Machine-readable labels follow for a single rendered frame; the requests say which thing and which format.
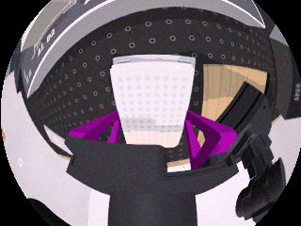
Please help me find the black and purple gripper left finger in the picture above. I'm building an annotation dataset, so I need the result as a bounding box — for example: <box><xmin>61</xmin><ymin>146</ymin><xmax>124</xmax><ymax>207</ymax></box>
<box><xmin>68</xmin><ymin>110</ymin><xmax>121</xmax><ymax>143</ymax></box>

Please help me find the white pcr plate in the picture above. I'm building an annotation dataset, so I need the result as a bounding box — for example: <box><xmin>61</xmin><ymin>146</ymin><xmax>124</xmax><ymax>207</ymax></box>
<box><xmin>110</xmin><ymin>62</ymin><xmax>194</xmax><ymax>147</ymax></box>

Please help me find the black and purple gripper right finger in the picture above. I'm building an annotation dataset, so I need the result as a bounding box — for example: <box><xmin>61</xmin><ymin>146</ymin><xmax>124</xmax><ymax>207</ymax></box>
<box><xmin>183</xmin><ymin>109</ymin><xmax>237</xmax><ymax>169</ymax></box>

